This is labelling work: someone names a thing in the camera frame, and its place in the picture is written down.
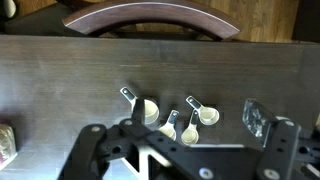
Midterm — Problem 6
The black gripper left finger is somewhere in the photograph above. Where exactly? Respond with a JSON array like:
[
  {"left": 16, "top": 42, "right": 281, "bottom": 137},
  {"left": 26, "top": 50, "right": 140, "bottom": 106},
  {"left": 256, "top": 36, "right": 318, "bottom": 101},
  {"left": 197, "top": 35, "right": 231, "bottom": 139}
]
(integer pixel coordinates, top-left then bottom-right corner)
[{"left": 58, "top": 98, "right": 158, "bottom": 180}]

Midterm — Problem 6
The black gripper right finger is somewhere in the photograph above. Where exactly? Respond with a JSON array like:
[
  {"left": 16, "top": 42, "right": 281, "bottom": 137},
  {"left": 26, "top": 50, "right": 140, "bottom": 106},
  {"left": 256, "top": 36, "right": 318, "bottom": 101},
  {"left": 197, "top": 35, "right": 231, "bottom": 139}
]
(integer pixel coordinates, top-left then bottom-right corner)
[{"left": 242, "top": 98, "right": 320, "bottom": 180}]

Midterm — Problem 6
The third-cup steel measuring cup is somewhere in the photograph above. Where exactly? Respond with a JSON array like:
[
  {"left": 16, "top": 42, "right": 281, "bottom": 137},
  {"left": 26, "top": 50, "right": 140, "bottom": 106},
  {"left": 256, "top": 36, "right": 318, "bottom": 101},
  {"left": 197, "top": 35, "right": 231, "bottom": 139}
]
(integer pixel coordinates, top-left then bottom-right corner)
[{"left": 185, "top": 95, "right": 220, "bottom": 126}]

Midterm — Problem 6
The half-cup steel measuring cup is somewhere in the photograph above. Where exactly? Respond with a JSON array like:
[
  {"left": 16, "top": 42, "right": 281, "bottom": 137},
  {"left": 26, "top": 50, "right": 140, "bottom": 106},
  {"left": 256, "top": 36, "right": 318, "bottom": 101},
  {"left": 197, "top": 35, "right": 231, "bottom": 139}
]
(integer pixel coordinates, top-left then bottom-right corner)
[{"left": 157, "top": 109, "right": 180, "bottom": 141}]

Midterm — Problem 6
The largest steel measuring cup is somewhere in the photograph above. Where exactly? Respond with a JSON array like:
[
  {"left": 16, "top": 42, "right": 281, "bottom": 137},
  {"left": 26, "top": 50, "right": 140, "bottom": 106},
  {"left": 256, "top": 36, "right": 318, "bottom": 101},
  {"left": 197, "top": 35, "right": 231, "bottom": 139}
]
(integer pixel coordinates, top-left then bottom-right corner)
[{"left": 119, "top": 86, "right": 160, "bottom": 126}]

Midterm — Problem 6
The curved-back dark wooden chair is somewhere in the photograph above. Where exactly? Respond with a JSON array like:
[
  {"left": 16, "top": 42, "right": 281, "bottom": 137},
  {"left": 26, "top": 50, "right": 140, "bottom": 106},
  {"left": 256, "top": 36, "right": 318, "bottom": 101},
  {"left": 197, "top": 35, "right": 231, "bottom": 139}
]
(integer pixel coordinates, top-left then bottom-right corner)
[{"left": 4, "top": 0, "right": 242, "bottom": 43}]

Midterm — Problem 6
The white rounded object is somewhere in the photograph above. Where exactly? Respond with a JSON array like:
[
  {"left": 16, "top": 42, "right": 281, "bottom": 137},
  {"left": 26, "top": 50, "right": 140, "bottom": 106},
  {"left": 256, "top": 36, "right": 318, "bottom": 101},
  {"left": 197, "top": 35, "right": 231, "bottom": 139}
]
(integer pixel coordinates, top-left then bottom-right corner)
[{"left": 0, "top": 0, "right": 17, "bottom": 19}]

